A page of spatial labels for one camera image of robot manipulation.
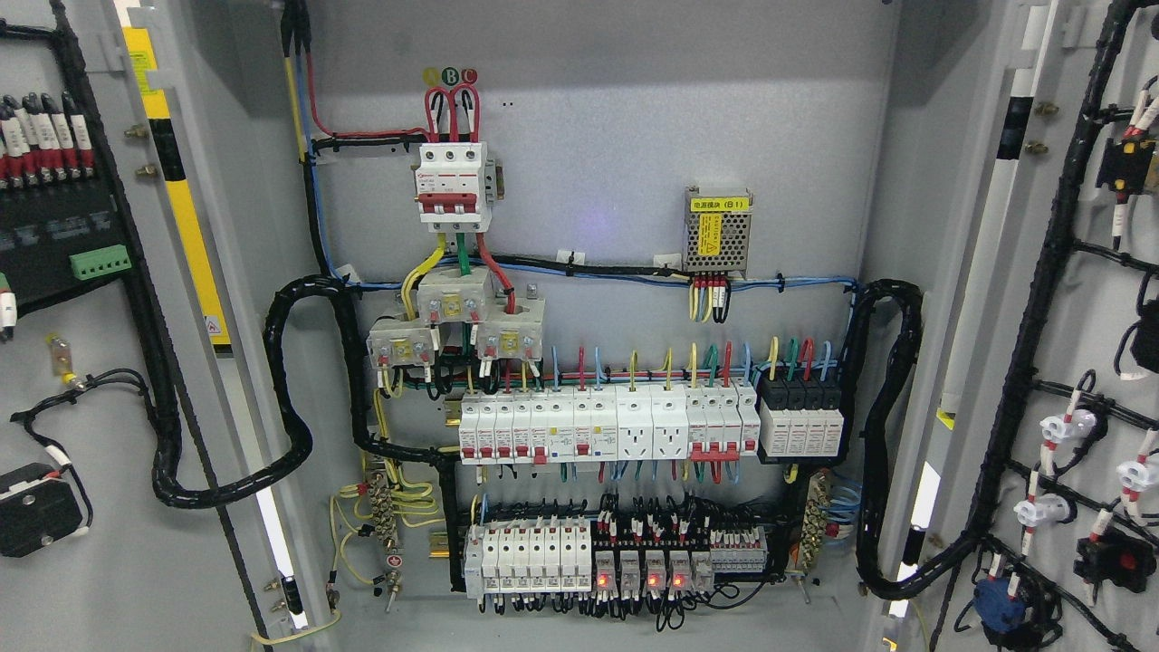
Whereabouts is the lower relay terminal row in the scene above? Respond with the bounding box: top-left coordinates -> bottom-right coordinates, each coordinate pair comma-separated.
461,493 -> 771,614

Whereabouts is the grey cabinet door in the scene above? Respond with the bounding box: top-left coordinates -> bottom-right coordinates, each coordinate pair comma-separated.
3,1 -> 330,651
912,1 -> 1156,651

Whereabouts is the grey current transformer left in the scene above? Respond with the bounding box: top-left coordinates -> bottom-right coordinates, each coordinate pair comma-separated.
366,315 -> 437,369

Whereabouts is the grey current transformer upper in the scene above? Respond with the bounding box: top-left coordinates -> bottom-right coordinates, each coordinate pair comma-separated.
415,265 -> 496,327

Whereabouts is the metal mesh power supply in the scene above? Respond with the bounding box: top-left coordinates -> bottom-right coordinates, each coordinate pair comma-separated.
683,186 -> 755,276

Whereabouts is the white breaker and socket row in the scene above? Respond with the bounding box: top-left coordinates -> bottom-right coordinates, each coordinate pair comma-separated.
458,381 -> 761,466

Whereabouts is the red white main breaker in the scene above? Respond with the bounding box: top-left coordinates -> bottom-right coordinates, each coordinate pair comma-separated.
415,141 -> 498,235

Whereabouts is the brass ground terminal bar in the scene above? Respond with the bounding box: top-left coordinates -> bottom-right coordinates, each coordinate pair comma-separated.
366,470 -> 403,611

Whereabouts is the black left cable conduit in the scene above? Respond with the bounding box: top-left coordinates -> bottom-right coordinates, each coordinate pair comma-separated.
152,274 -> 462,589

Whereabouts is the black white surge protector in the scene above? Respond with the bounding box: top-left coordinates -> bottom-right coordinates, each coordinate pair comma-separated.
758,374 -> 848,464

